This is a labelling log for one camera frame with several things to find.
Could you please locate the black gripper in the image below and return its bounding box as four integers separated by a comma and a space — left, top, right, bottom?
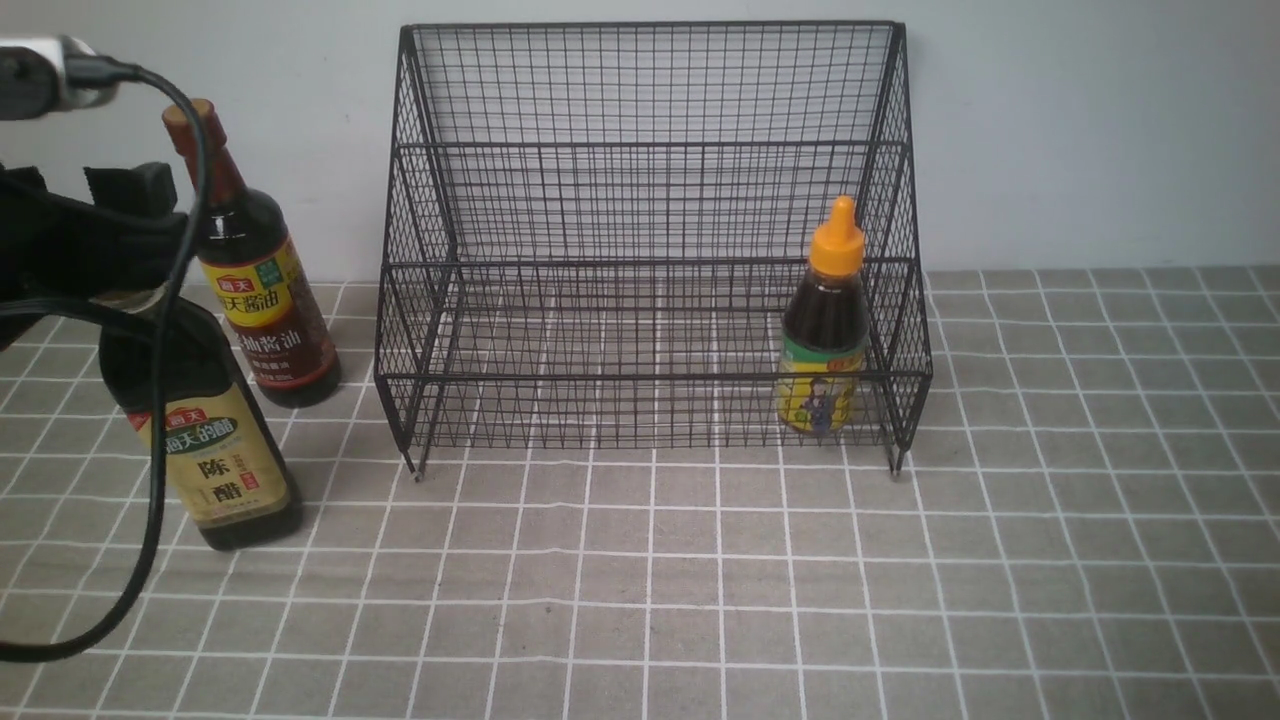
1, 161, 187, 304

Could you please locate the brown-capped soy sauce bottle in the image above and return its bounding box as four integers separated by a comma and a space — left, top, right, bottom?
163, 99, 342, 407

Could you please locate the gold-capped vinegar bottle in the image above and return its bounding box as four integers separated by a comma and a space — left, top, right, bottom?
163, 299, 305, 552

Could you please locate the orange-capped oyster sauce bottle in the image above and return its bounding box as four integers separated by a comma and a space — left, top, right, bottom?
774, 195, 870, 438

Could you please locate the grey checked tablecloth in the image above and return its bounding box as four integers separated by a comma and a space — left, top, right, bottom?
3, 266, 1279, 719

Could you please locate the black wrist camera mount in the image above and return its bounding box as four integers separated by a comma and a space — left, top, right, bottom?
1, 35, 116, 122

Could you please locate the black camera cable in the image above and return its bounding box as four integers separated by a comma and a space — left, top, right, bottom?
0, 56, 211, 664

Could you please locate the black wire mesh shelf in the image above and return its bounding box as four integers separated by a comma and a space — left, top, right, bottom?
374, 20, 934, 474

